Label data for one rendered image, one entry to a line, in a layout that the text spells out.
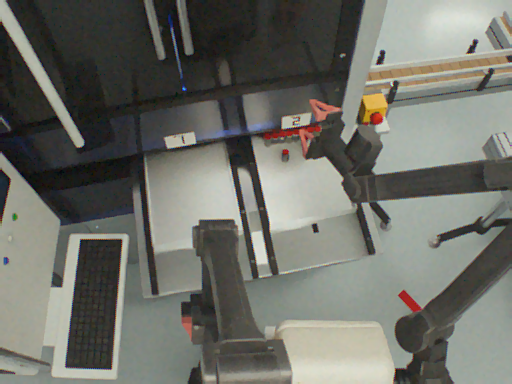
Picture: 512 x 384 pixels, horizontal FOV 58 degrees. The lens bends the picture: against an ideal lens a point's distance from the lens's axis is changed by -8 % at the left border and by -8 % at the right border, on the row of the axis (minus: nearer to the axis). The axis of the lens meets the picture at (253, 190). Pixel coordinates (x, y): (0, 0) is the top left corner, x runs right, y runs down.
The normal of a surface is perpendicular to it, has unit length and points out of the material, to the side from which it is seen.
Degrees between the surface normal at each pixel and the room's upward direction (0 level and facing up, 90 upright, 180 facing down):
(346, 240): 0
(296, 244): 0
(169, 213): 0
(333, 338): 43
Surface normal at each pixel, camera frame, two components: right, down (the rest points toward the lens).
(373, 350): 0.02, -0.93
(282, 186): -0.01, -0.45
